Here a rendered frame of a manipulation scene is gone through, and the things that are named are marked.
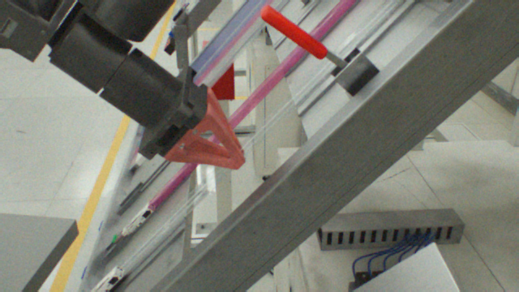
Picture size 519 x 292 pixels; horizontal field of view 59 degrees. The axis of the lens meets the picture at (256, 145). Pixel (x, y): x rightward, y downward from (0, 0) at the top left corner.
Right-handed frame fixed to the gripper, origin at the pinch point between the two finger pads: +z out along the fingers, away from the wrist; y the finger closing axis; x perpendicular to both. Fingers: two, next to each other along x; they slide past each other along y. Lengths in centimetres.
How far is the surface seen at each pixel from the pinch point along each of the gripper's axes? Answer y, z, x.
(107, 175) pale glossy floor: 147, 23, 112
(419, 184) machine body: 40, 53, -3
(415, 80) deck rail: -9.9, 1.6, -18.0
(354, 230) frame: 20.0, 34.9, 6.9
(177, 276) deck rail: -10.2, -0.1, 8.5
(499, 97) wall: 216, 194, -47
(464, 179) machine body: 41, 61, -11
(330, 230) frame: 20.1, 31.6, 9.7
